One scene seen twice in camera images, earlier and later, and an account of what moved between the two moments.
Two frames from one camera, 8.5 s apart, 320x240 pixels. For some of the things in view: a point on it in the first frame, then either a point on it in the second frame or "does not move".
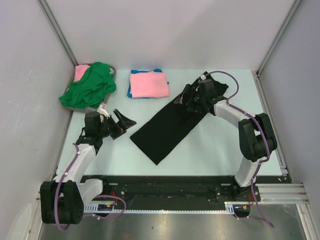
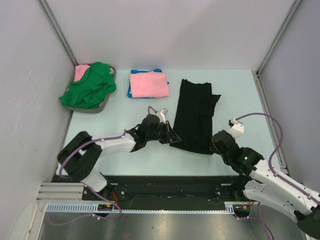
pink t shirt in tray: (79, 71) does not move
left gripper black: (118, 131) to (170, 135)
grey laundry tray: (113, 71) does not move
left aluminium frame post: (45, 8) does not move
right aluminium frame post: (292, 9) does not move
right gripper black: (187, 91) to (213, 148)
